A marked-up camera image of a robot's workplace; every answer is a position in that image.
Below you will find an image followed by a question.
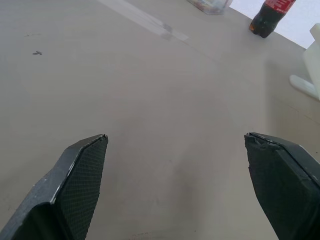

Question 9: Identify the cream plastic basket tray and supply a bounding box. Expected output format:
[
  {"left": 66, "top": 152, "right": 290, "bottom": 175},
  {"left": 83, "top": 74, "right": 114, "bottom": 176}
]
[{"left": 289, "top": 22, "right": 320, "bottom": 102}]

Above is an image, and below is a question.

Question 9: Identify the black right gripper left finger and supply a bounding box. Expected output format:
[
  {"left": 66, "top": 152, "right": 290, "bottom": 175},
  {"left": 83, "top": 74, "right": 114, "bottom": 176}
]
[{"left": 0, "top": 134, "right": 109, "bottom": 240}]

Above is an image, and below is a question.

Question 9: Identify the clear box of coloured clips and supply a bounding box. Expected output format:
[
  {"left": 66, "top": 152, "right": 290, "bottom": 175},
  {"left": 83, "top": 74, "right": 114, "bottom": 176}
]
[{"left": 186, "top": 0, "right": 234, "bottom": 16}]

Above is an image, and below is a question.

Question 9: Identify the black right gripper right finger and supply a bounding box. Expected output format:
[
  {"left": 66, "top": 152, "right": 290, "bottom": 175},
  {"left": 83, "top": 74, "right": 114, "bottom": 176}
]
[{"left": 244, "top": 132, "right": 320, "bottom": 240}]

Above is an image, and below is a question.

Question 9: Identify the cola bottle with red label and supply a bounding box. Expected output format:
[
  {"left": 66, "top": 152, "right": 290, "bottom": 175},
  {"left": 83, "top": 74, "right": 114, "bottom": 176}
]
[{"left": 248, "top": 0, "right": 296, "bottom": 39}]

